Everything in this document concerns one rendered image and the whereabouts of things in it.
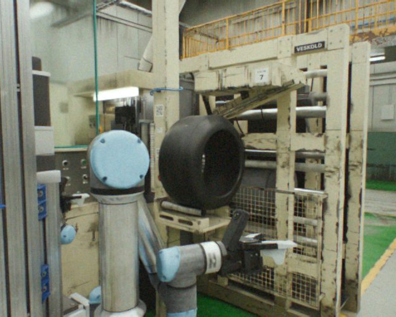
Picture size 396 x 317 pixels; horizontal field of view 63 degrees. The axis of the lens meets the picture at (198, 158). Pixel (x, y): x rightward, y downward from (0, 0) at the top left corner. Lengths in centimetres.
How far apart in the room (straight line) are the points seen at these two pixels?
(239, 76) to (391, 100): 881
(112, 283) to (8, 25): 64
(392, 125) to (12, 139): 1027
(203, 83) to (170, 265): 165
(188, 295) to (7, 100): 63
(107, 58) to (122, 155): 1222
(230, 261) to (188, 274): 13
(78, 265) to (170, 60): 144
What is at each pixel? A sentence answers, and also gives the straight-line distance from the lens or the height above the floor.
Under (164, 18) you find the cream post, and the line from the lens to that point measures 225.
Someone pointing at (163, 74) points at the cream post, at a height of 174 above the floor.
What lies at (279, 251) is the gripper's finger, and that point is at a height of 105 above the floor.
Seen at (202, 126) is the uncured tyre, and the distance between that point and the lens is 182.
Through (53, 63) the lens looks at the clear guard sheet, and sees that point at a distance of 214.
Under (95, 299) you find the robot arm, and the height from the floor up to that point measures 94.
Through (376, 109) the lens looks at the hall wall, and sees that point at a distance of 1078.
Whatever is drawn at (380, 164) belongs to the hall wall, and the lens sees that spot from 1069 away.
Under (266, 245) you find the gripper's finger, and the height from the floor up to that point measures 107.
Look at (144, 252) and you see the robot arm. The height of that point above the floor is 104.
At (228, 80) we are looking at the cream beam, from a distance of 215.
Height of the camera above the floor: 136
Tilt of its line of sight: 4 degrees down
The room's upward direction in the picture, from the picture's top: straight up
